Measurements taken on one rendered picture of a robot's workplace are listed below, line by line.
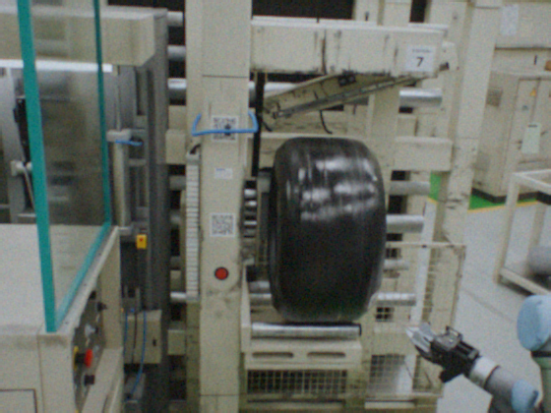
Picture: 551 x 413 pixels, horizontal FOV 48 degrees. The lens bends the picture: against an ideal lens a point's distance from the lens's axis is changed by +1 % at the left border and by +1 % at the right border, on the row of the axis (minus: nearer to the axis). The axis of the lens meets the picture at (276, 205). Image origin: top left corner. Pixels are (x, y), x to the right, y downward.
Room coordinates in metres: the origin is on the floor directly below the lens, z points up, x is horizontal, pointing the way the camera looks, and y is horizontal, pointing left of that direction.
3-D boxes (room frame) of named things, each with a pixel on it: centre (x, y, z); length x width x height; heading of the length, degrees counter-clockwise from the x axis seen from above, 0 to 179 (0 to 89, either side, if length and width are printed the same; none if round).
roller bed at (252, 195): (2.17, 0.17, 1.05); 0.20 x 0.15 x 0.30; 95
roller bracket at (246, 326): (1.80, 0.09, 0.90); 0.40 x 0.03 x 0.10; 5
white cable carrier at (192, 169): (1.73, 0.25, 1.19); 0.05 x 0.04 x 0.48; 5
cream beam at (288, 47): (2.12, -0.19, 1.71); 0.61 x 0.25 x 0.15; 95
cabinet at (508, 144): (6.18, -2.40, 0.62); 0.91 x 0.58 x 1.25; 117
